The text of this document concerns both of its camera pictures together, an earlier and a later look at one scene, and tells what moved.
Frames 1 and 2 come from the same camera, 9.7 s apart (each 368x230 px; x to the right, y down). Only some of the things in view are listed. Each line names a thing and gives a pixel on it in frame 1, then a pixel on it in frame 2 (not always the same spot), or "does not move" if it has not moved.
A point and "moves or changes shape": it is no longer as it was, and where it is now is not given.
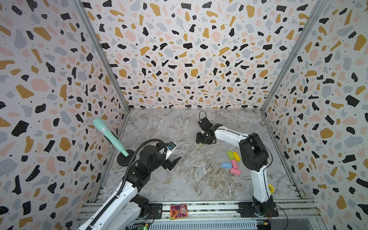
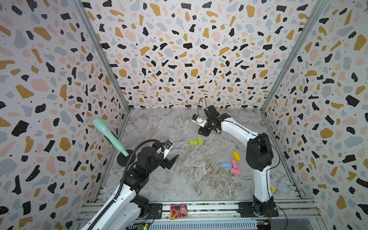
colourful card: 178,211 does not move
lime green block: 231,155 moves or changes shape
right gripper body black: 203,138 → 208,128
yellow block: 236,156 does not move
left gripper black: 169,164 does not move
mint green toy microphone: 101,125 does not move
